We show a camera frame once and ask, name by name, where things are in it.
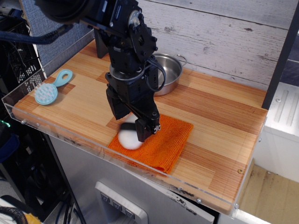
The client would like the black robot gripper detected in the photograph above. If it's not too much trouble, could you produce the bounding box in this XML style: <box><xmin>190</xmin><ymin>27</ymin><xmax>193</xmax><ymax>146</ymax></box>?
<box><xmin>105</xmin><ymin>63</ymin><xmax>161</xmax><ymax>142</ymax></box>

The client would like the white plush egg black band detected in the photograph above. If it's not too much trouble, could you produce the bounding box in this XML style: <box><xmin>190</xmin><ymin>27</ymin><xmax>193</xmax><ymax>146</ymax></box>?
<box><xmin>118</xmin><ymin>114</ymin><xmax>142</xmax><ymax>150</ymax></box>

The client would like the small stainless steel pot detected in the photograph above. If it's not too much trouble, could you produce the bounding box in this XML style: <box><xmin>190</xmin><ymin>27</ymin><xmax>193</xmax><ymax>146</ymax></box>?
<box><xmin>154</xmin><ymin>53</ymin><xmax>187</xmax><ymax>96</ymax></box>

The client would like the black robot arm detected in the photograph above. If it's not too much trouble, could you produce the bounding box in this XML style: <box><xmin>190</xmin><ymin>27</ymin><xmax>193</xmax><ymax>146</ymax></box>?
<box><xmin>35</xmin><ymin>0</ymin><xmax>163</xmax><ymax>142</ymax></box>

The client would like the orange folded towel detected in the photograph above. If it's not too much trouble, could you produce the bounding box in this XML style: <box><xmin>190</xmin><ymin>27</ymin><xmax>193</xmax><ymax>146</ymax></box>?
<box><xmin>108</xmin><ymin>114</ymin><xmax>193</xmax><ymax>174</ymax></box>

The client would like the silver cabinet with dispenser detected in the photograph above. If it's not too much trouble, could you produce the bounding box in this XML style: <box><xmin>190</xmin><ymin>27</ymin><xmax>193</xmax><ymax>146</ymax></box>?
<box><xmin>50</xmin><ymin>135</ymin><xmax>219</xmax><ymax>224</ymax></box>

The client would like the light blue scalp brush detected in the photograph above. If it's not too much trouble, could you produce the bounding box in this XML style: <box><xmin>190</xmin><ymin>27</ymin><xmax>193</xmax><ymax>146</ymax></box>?
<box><xmin>35</xmin><ymin>69</ymin><xmax>73</xmax><ymax>105</ymax></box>

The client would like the blue fabric divider panel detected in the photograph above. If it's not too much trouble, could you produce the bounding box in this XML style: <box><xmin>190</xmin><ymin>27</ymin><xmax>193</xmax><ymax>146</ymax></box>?
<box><xmin>20</xmin><ymin>0</ymin><xmax>93</xmax><ymax>65</ymax></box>

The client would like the black perforated crate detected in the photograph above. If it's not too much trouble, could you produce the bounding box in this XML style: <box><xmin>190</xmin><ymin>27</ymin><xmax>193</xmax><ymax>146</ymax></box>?
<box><xmin>0</xmin><ymin>22</ymin><xmax>45</xmax><ymax>94</ymax></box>

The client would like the clear acrylic table guard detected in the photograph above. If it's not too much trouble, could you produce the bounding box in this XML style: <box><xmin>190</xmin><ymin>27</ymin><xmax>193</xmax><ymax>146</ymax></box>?
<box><xmin>3</xmin><ymin>69</ymin><xmax>267</xmax><ymax>215</ymax></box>

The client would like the white ribbed side unit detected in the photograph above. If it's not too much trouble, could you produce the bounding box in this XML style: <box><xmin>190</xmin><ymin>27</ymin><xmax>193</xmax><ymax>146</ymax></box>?
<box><xmin>253</xmin><ymin>83</ymin><xmax>299</xmax><ymax>182</ymax></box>

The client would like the dark grey left post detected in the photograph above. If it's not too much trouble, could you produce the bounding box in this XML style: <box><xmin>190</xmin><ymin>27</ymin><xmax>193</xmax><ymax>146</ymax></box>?
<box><xmin>94</xmin><ymin>29</ymin><xmax>108</xmax><ymax>58</ymax></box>

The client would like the dark grey post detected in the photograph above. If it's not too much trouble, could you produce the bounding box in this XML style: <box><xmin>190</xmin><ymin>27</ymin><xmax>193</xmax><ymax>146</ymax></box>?
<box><xmin>262</xmin><ymin>1</ymin><xmax>299</xmax><ymax>110</ymax></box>
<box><xmin>94</xmin><ymin>29</ymin><xmax>108</xmax><ymax>58</ymax></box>

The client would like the dark grey right post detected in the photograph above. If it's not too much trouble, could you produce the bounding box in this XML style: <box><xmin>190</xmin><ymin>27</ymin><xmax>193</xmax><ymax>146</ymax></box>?
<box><xmin>262</xmin><ymin>1</ymin><xmax>299</xmax><ymax>110</ymax></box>

